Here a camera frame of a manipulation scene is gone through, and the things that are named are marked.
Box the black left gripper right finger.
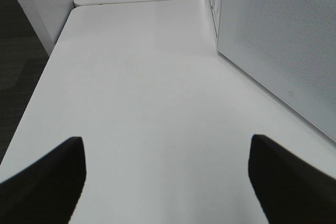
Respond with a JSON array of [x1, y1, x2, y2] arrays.
[[248, 134, 335, 223]]

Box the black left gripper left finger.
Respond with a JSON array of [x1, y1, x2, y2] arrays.
[[1, 137, 86, 223]]

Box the white microwave door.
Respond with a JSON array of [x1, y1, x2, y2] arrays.
[[214, 0, 335, 138]]

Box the white table leg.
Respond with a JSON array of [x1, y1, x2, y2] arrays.
[[18, 0, 55, 57]]

